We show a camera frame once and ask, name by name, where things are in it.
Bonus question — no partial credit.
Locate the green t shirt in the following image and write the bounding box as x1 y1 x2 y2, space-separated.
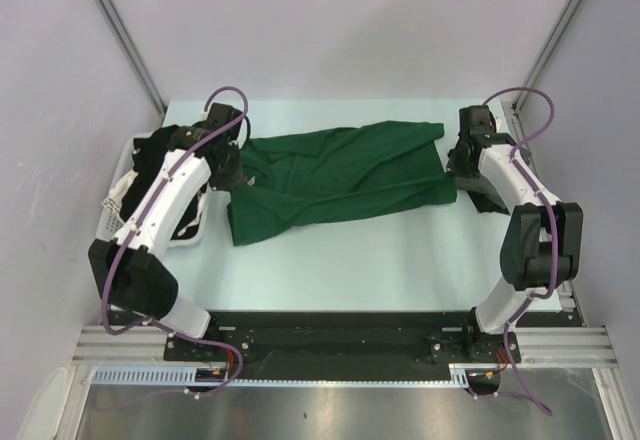
227 121 457 246

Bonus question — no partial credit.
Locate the white plastic basket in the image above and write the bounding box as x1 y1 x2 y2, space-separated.
96 132 210 248

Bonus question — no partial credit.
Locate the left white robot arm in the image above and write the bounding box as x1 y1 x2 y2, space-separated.
88 101 248 360

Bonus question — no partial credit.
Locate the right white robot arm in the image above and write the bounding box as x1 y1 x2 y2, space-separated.
447 105 584 361

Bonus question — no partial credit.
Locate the black t shirt in basket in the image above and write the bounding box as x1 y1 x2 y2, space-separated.
123 125 178 222

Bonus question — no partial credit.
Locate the white t shirt in basket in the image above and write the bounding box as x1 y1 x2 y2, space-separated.
101 169 209 242

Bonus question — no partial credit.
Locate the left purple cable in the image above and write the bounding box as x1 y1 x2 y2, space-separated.
99 87 250 336

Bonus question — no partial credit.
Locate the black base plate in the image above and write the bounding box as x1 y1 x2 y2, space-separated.
102 309 584 381

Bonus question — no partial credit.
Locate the right aluminium corner post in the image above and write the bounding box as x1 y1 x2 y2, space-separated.
524 0 586 88

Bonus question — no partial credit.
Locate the aluminium corner post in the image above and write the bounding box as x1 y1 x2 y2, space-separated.
94 0 168 118
524 0 586 88

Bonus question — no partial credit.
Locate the blue slotted cable duct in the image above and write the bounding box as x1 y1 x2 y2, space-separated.
92 366 197 385

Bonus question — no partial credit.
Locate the left aluminium corner post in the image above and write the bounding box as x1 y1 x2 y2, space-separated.
94 0 168 118

